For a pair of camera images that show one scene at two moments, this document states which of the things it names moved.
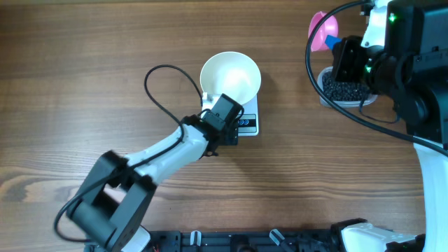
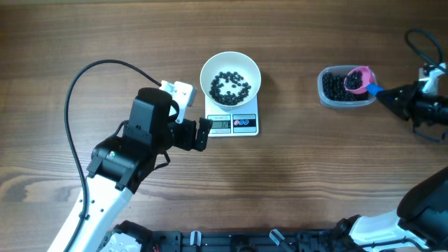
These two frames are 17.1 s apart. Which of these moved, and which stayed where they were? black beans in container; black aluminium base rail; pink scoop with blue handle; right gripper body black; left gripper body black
Moved: right gripper body black; left gripper body black; pink scoop with blue handle
Stayed: black aluminium base rail; black beans in container
